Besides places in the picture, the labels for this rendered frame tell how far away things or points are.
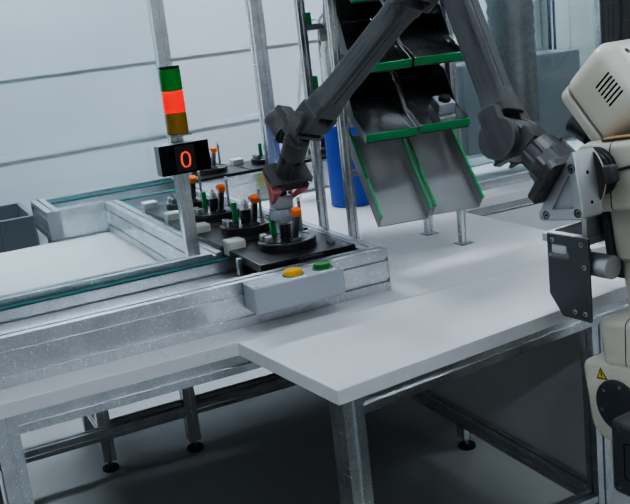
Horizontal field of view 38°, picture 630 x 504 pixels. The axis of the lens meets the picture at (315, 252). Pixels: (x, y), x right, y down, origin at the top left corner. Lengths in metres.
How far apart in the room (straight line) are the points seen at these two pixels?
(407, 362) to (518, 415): 1.23
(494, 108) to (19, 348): 1.00
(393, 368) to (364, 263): 0.47
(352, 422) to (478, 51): 0.70
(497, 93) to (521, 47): 1.55
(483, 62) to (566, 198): 0.30
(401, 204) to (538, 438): 0.94
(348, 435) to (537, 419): 1.23
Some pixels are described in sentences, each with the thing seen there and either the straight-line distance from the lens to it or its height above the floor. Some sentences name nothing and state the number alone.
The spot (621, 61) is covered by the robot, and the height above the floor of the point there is 1.36.
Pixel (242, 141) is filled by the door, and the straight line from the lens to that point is 6.10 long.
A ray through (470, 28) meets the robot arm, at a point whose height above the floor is 1.43.
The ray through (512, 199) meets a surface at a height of 0.84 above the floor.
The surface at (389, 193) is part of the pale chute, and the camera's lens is 2.27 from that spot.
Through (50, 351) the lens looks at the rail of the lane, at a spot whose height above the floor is 0.91.
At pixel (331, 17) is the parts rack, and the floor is 1.48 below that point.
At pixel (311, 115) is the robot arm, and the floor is 1.29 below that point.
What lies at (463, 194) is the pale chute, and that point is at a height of 1.02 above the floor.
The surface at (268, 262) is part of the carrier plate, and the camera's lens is 2.07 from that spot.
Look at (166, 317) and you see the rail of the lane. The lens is 1.94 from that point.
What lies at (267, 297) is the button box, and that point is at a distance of 1.93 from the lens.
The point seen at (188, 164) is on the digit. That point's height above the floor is 1.19.
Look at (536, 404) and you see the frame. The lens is 2.82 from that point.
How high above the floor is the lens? 1.48
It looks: 14 degrees down
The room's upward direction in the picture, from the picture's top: 7 degrees counter-clockwise
